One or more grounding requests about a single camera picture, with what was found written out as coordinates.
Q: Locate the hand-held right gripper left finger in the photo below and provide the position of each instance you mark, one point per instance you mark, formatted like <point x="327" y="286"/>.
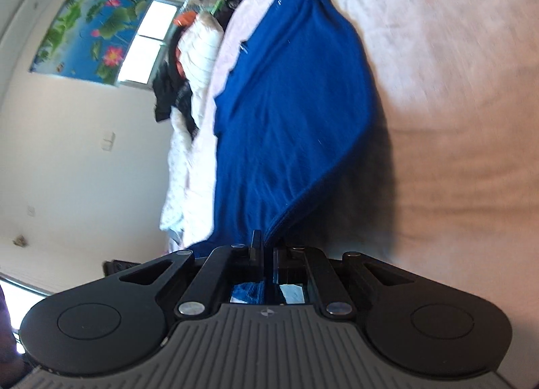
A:
<point x="257" y="254"/>

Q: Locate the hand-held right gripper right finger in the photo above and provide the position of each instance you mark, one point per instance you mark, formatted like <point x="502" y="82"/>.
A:
<point x="280" y="264"/>

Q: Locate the blue beaded knit sweater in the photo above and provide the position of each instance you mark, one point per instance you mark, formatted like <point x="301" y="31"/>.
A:
<point x="294" y="98"/>

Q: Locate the black box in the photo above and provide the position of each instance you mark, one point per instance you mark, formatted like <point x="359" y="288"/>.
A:
<point x="122" y="267"/>

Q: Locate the black garment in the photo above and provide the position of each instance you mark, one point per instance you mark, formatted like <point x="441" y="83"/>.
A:
<point x="168" y="94"/>

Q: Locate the white quilt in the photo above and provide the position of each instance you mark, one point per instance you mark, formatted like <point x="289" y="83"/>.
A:
<point x="202" y="47"/>

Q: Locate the window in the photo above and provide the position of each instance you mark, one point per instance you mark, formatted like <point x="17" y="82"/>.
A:
<point x="147" y="43"/>

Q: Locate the orange cloth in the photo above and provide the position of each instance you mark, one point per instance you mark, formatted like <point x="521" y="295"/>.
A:
<point x="187" y="18"/>

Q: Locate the person's dark clothing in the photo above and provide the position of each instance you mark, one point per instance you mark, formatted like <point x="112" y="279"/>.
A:
<point x="8" y="330"/>

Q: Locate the white wall switch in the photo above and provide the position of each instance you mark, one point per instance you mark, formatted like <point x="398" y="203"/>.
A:
<point x="108" y="141"/>

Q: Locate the white wall socket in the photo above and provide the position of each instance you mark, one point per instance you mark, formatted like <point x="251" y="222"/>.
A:
<point x="31" y="210"/>

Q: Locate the lotus wall poster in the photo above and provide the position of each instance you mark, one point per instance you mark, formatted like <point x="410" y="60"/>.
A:
<point x="84" y="31"/>

